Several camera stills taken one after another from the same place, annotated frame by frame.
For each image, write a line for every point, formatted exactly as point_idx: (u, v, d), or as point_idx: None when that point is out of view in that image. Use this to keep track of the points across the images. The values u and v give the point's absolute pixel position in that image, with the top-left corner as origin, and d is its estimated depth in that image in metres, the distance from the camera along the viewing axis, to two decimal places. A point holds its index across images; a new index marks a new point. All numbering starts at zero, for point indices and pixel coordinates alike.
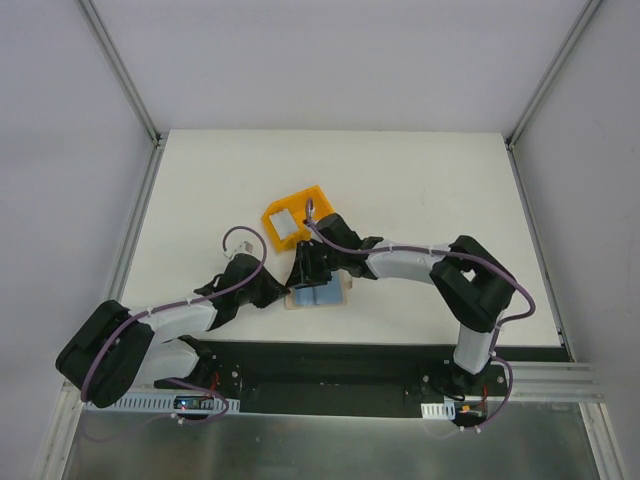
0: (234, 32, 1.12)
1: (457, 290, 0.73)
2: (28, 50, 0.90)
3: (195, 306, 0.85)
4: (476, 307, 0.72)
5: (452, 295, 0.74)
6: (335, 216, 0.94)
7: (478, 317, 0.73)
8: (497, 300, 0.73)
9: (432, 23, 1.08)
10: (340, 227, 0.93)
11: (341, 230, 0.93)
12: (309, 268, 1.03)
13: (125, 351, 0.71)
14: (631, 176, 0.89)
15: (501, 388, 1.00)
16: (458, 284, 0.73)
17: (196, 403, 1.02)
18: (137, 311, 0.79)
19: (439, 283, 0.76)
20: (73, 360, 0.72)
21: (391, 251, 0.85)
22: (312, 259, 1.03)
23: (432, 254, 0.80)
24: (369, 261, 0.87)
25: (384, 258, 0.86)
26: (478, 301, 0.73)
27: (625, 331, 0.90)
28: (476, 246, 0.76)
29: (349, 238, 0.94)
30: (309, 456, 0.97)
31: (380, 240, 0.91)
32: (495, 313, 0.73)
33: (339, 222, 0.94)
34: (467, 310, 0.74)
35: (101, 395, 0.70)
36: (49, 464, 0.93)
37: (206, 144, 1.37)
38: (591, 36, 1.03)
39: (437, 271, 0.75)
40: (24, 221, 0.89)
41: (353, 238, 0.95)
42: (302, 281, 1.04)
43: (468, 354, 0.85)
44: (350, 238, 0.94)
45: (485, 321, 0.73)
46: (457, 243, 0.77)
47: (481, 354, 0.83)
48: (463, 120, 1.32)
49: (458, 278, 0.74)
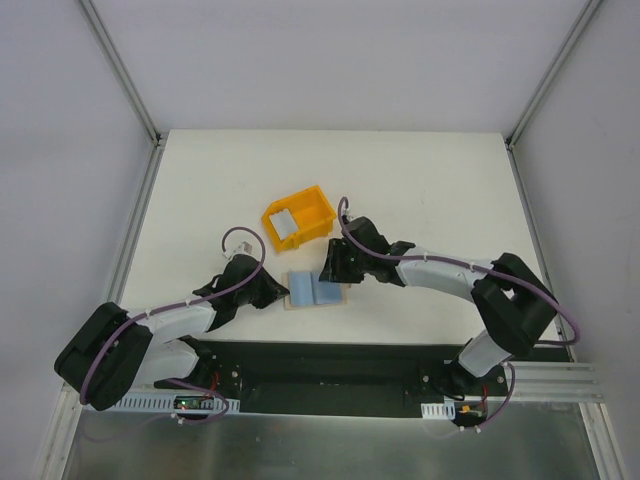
0: (235, 32, 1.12)
1: (499, 312, 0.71)
2: (27, 50, 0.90)
3: (195, 306, 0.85)
4: (517, 332, 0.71)
5: (494, 316, 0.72)
6: (365, 220, 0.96)
7: (518, 341, 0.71)
8: (538, 325, 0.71)
9: (432, 23, 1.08)
10: (370, 231, 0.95)
11: (370, 235, 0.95)
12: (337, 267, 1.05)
13: (123, 354, 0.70)
14: (631, 176, 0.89)
15: (502, 388, 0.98)
16: (502, 306, 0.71)
17: (196, 403, 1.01)
18: (135, 313, 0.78)
19: (480, 303, 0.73)
20: (72, 362, 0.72)
21: (425, 260, 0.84)
22: (341, 260, 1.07)
23: (472, 269, 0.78)
24: (400, 268, 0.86)
25: (416, 266, 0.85)
26: (520, 325, 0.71)
27: (625, 331, 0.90)
28: (519, 266, 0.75)
29: (377, 243, 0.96)
30: (309, 456, 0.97)
31: (411, 246, 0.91)
32: (535, 338, 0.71)
33: (370, 227, 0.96)
34: (507, 332, 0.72)
35: (101, 397, 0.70)
36: (49, 464, 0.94)
37: (205, 144, 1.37)
38: (591, 36, 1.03)
39: (480, 291, 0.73)
40: (24, 222, 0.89)
41: (382, 243, 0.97)
42: (331, 278, 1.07)
43: (477, 360, 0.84)
44: (377, 243, 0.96)
45: (522, 344, 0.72)
46: (502, 262, 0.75)
47: (492, 361, 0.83)
48: (463, 119, 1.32)
49: (502, 299, 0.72)
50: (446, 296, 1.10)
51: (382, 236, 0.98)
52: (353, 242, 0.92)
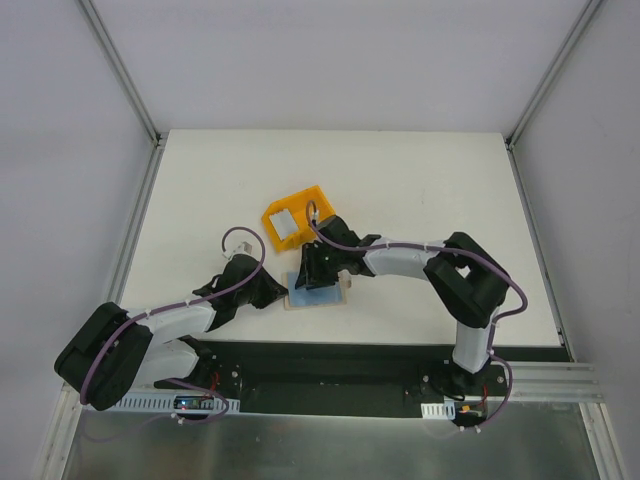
0: (234, 31, 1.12)
1: (450, 285, 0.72)
2: (27, 51, 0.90)
3: (196, 306, 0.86)
4: (471, 303, 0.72)
5: (447, 291, 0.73)
6: (333, 217, 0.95)
7: (472, 313, 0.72)
8: (491, 296, 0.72)
9: (432, 23, 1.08)
10: (339, 226, 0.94)
11: (340, 229, 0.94)
12: (313, 268, 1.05)
13: (123, 353, 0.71)
14: (631, 176, 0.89)
15: (501, 388, 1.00)
16: (452, 279, 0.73)
17: (196, 403, 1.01)
18: (135, 313, 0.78)
19: (433, 278, 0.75)
20: (72, 363, 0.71)
21: (388, 248, 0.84)
22: (316, 261, 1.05)
23: (426, 250, 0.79)
24: (368, 258, 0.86)
25: (380, 255, 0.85)
26: (472, 297, 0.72)
27: (625, 332, 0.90)
28: (469, 243, 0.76)
29: (347, 237, 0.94)
30: (309, 456, 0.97)
31: (377, 238, 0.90)
32: (489, 309, 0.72)
33: (337, 221, 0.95)
34: (461, 306, 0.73)
35: (101, 398, 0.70)
36: (49, 464, 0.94)
37: (205, 144, 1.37)
38: (591, 35, 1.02)
39: (431, 266, 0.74)
40: (23, 221, 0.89)
41: (351, 236, 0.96)
42: (309, 282, 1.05)
43: (467, 353, 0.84)
44: (347, 237, 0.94)
45: (479, 317, 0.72)
46: (452, 239, 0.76)
47: (479, 353, 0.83)
48: (463, 118, 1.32)
49: (452, 273, 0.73)
50: None
51: (352, 230, 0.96)
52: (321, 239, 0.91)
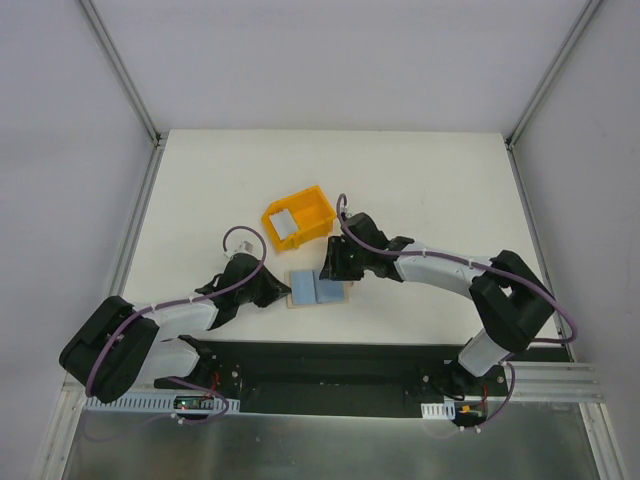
0: (234, 31, 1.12)
1: (496, 309, 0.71)
2: (26, 50, 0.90)
3: (200, 303, 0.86)
4: (515, 329, 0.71)
5: (490, 313, 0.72)
6: (363, 215, 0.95)
7: (513, 337, 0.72)
8: (535, 322, 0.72)
9: (432, 23, 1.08)
10: (368, 225, 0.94)
11: (369, 229, 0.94)
12: (337, 263, 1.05)
13: (129, 346, 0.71)
14: (631, 176, 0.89)
15: (502, 388, 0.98)
16: (499, 303, 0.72)
17: (196, 403, 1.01)
18: (141, 307, 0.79)
19: (479, 300, 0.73)
20: (78, 356, 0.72)
21: (424, 256, 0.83)
22: (340, 255, 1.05)
23: (471, 266, 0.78)
24: (399, 263, 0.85)
25: (415, 262, 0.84)
26: (517, 322, 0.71)
27: (626, 331, 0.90)
28: (520, 265, 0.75)
29: (376, 238, 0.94)
30: (309, 456, 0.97)
31: (409, 241, 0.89)
32: (530, 334, 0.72)
33: (368, 220, 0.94)
34: (503, 329, 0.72)
35: (105, 391, 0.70)
36: (49, 464, 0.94)
37: (205, 144, 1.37)
38: (591, 35, 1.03)
39: (479, 288, 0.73)
40: (22, 221, 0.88)
41: (381, 238, 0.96)
42: (330, 274, 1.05)
43: (479, 359, 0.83)
44: (376, 238, 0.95)
45: (519, 342, 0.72)
46: (501, 259, 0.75)
47: (490, 361, 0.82)
48: (463, 119, 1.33)
49: (499, 296, 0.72)
50: (446, 295, 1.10)
51: (380, 231, 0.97)
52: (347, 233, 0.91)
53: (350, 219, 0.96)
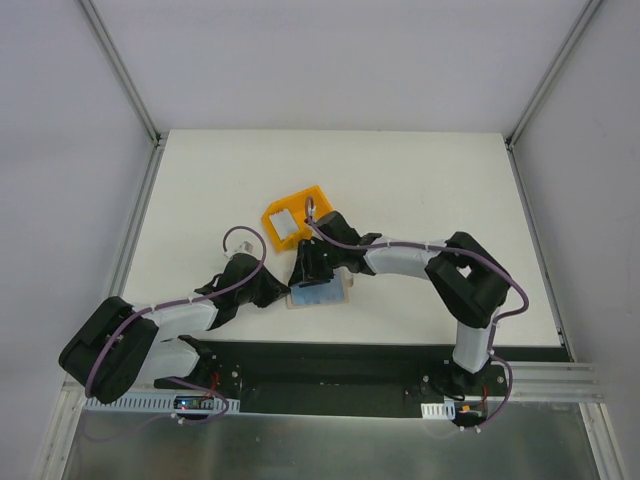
0: (234, 31, 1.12)
1: (451, 285, 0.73)
2: (27, 51, 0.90)
3: (199, 303, 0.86)
4: (472, 303, 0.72)
5: (448, 290, 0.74)
6: (334, 214, 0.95)
7: (473, 312, 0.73)
8: (492, 295, 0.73)
9: (432, 23, 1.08)
10: (339, 223, 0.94)
11: (340, 227, 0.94)
12: (310, 266, 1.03)
13: (128, 346, 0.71)
14: (631, 176, 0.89)
15: (501, 388, 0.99)
16: (454, 280, 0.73)
17: (196, 403, 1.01)
18: (140, 307, 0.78)
19: (435, 278, 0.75)
20: (79, 357, 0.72)
21: (389, 247, 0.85)
22: (313, 258, 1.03)
23: (428, 249, 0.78)
24: (368, 256, 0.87)
25: (381, 253, 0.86)
26: (473, 297, 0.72)
27: (625, 332, 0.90)
28: (471, 243, 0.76)
29: (348, 235, 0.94)
30: (309, 456, 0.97)
31: (379, 236, 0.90)
32: (490, 309, 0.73)
33: (339, 218, 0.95)
34: (462, 305, 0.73)
35: (105, 391, 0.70)
36: (49, 464, 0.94)
37: (205, 144, 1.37)
38: (591, 35, 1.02)
39: (433, 266, 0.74)
40: (22, 221, 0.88)
41: (353, 234, 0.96)
42: (305, 279, 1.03)
43: (467, 353, 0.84)
44: (348, 235, 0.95)
45: (480, 317, 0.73)
46: (454, 239, 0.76)
47: (479, 353, 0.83)
48: (463, 119, 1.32)
49: (454, 273, 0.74)
50: None
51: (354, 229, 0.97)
52: (323, 237, 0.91)
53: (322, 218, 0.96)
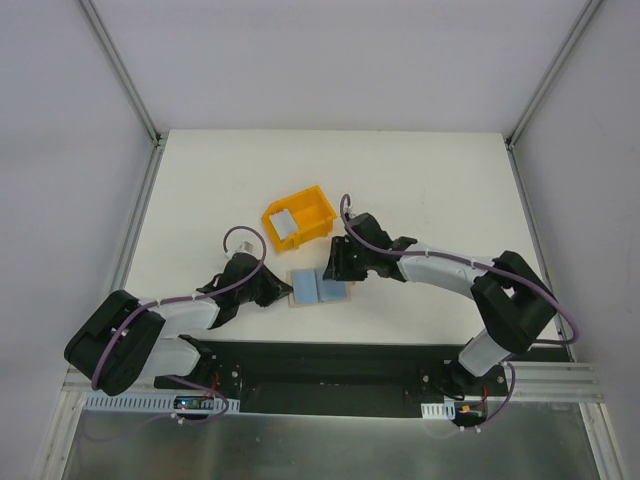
0: (235, 31, 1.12)
1: (496, 308, 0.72)
2: (26, 51, 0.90)
3: (203, 301, 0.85)
4: (515, 328, 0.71)
5: (492, 313, 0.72)
6: (366, 215, 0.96)
7: (515, 337, 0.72)
8: (537, 322, 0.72)
9: (432, 23, 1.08)
10: (372, 226, 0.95)
11: (372, 229, 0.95)
12: (341, 264, 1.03)
13: (135, 339, 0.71)
14: (631, 176, 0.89)
15: (502, 388, 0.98)
16: (500, 303, 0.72)
17: (196, 403, 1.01)
18: (146, 301, 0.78)
19: (479, 299, 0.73)
20: (83, 350, 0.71)
21: (427, 257, 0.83)
22: (344, 256, 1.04)
23: (473, 266, 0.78)
24: (402, 263, 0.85)
25: (417, 262, 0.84)
26: (517, 322, 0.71)
27: (626, 332, 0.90)
28: (521, 266, 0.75)
29: (380, 238, 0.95)
30: (309, 456, 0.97)
31: (412, 241, 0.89)
32: (532, 335, 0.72)
33: (372, 221, 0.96)
34: (504, 329, 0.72)
35: (111, 383, 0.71)
36: (49, 464, 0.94)
37: (205, 144, 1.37)
38: (591, 35, 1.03)
39: (479, 287, 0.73)
40: (22, 221, 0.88)
41: (384, 237, 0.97)
42: (335, 276, 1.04)
43: (479, 359, 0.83)
44: (380, 238, 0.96)
45: (521, 342, 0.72)
46: (503, 260, 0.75)
47: (491, 361, 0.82)
48: (464, 119, 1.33)
49: (500, 296, 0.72)
50: (447, 295, 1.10)
51: (384, 231, 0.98)
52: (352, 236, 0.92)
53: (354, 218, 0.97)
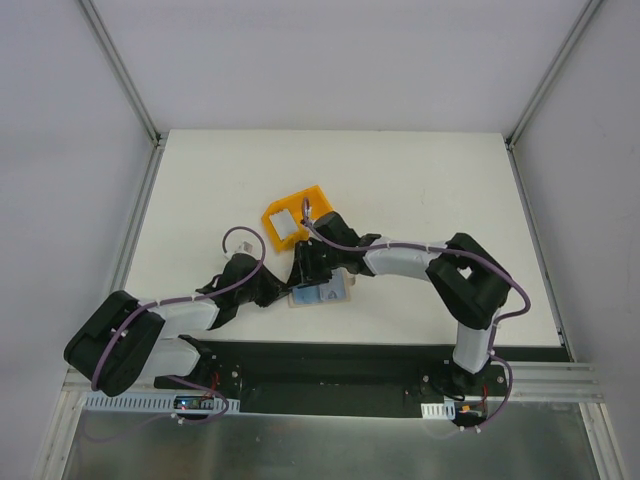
0: (234, 32, 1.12)
1: (451, 287, 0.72)
2: (27, 51, 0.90)
3: (203, 301, 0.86)
4: (472, 305, 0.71)
5: (448, 292, 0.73)
6: (331, 214, 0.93)
7: (473, 314, 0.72)
8: (493, 297, 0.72)
9: (432, 23, 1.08)
10: (337, 224, 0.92)
11: (338, 227, 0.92)
12: (308, 267, 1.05)
13: (135, 339, 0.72)
14: (631, 176, 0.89)
15: (501, 388, 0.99)
16: (453, 281, 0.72)
17: (196, 403, 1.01)
18: (146, 301, 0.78)
19: (434, 280, 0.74)
20: (83, 350, 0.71)
21: (389, 248, 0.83)
22: (310, 259, 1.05)
23: (428, 251, 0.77)
24: (368, 258, 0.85)
25: (381, 254, 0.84)
26: (473, 299, 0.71)
27: (626, 332, 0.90)
28: (473, 244, 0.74)
29: (347, 236, 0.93)
30: (309, 455, 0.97)
31: (377, 237, 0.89)
32: (490, 310, 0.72)
33: (337, 219, 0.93)
34: (463, 307, 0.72)
35: (112, 384, 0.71)
36: (49, 464, 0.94)
37: (204, 144, 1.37)
38: (591, 35, 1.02)
39: (433, 269, 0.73)
40: (22, 222, 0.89)
41: (351, 234, 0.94)
42: (304, 281, 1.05)
43: (467, 353, 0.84)
44: (347, 235, 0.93)
45: (481, 319, 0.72)
46: (454, 241, 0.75)
47: (479, 354, 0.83)
48: (463, 118, 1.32)
49: (454, 275, 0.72)
50: None
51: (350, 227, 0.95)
52: (320, 239, 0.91)
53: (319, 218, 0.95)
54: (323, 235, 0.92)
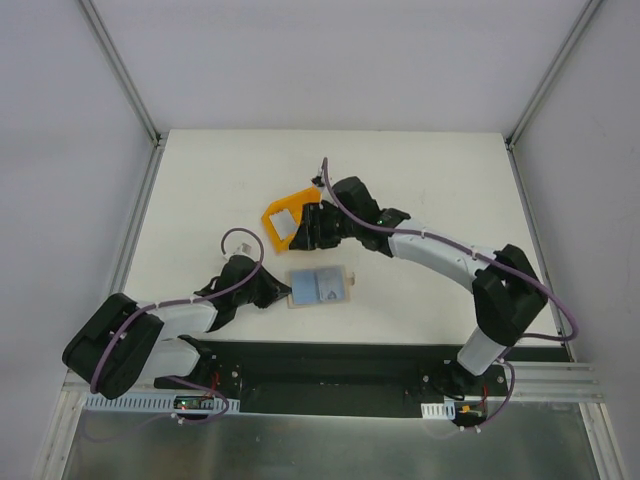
0: (235, 32, 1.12)
1: (495, 303, 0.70)
2: (27, 52, 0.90)
3: (200, 305, 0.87)
4: (508, 322, 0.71)
5: (489, 307, 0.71)
6: (356, 182, 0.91)
7: (506, 330, 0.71)
8: (528, 316, 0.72)
9: (432, 23, 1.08)
10: (362, 193, 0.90)
11: (362, 198, 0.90)
12: (317, 233, 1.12)
13: (134, 341, 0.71)
14: (631, 176, 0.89)
15: (502, 388, 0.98)
16: (499, 298, 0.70)
17: (196, 403, 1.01)
18: (144, 304, 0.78)
19: (477, 292, 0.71)
20: (82, 353, 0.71)
21: (422, 237, 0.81)
22: (320, 223, 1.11)
23: (474, 257, 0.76)
24: (394, 240, 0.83)
25: (410, 242, 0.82)
26: (511, 317, 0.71)
27: (625, 332, 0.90)
28: (521, 259, 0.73)
29: (368, 208, 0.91)
30: (309, 455, 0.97)
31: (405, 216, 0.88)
32: (523, 328, 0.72)
33: (361, 188, 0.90)
34: (499, 323, 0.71)
35: (111, 387, 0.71)
36: (49, 464, 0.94)
37: (204, 144, 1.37)
38: (591, 35, 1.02)
39: (482, 281, 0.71)
40: (22, 222, 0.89)
41: (372, 208, 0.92)
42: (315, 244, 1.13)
43: (476, 357, 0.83)
44: (368, 207, 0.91)
45: (512, 335, 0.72)
46: (505, 253, 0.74)
47: (488, 360, 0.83)
48: (464, 118, 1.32)
49: (500, 291, 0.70)
50: (447, 296, 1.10)
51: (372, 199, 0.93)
52: (340, 207, 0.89)
53: (342, 183, 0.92)
54: (342, 202, 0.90)
